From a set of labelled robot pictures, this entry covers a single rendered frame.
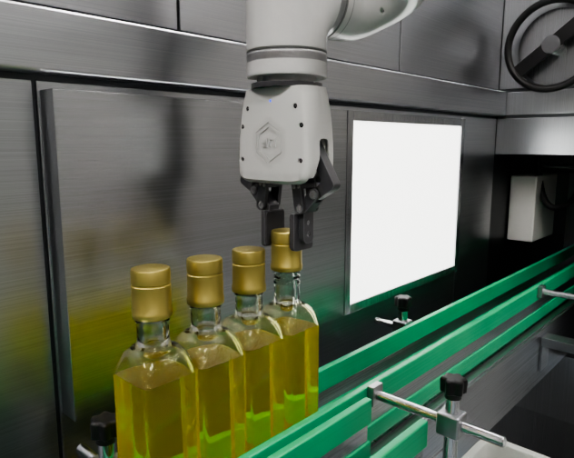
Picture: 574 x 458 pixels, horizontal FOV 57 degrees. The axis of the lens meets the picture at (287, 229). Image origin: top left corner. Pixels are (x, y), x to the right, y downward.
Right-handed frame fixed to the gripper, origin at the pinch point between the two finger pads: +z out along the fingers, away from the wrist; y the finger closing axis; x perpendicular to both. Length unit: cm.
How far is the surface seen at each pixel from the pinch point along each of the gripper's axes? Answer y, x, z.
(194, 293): 0.4, -13.3, 4.4
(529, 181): -8, 108, 1
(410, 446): 13.6, 4.4, 22.5
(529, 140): -5, 96, -10
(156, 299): 1.1, -17.9, 3.8
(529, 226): -7, 108, 13
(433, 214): -11, 59, 5
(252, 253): 1.4, -6.8, 1.5
